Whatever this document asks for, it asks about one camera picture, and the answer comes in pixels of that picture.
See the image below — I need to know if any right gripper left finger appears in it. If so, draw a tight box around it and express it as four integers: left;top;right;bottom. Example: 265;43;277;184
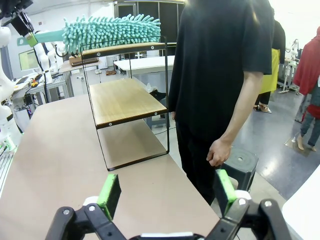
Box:
44;173;126;240

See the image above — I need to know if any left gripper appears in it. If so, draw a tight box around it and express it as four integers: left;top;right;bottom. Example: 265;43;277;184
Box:
9;11;39;48

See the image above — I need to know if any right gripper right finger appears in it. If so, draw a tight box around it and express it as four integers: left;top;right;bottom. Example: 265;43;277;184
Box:
204;169;293;240

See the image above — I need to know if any teal microfiber duster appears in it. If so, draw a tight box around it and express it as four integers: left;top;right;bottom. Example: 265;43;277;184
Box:
16;13;162;57

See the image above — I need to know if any person's left forearm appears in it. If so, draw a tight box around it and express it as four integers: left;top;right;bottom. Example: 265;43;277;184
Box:
212;70;265;151

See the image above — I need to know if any two-tier wooden shelf rack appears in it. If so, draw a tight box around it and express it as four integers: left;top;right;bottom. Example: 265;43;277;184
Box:
79;34;171;172

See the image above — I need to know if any wooden shelf board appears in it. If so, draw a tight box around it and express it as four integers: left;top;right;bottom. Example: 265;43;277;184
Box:
88;77;168;131
80;41;167;61

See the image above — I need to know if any person's left hand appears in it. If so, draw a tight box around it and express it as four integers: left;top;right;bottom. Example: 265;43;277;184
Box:
206;138;234;168

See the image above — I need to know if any computer monitor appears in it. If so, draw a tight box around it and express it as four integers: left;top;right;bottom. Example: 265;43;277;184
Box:
18;49;40;73

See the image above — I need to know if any dark grey plastic stool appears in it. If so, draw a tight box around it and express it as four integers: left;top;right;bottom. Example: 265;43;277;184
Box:
221;147;260;201

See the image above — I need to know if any wooden background table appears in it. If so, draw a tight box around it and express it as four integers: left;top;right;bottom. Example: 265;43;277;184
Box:
57;61;101;76

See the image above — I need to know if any brown wooden box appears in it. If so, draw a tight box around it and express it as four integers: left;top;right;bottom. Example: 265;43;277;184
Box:
68;55;100;68

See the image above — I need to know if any large white table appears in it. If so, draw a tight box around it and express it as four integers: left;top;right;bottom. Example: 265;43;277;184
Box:
281;183;320;240

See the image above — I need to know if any black bag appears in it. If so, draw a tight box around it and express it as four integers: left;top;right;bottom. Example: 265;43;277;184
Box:
149;89;169;101

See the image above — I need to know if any small white table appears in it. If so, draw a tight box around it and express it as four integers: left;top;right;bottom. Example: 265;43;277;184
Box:
113;55;176;78

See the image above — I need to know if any bystander in yellow apron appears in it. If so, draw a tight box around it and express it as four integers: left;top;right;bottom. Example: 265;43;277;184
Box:
254;7;287;114

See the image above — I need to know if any person in black t-shirt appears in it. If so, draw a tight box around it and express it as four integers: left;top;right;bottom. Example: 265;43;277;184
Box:
168;0;276;206

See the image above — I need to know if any bystander in dark trousers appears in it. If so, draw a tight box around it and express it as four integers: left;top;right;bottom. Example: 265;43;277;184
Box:
292;26;320;152

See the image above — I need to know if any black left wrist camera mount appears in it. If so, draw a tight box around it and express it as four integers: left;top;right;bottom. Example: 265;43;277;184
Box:
0;0;35;20

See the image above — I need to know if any aluminium frame bench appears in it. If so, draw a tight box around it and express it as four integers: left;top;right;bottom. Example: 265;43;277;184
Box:
11;73;76;106

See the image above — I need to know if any aluminium profile base plate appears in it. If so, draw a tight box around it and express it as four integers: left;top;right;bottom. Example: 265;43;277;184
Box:
0;151;15;193

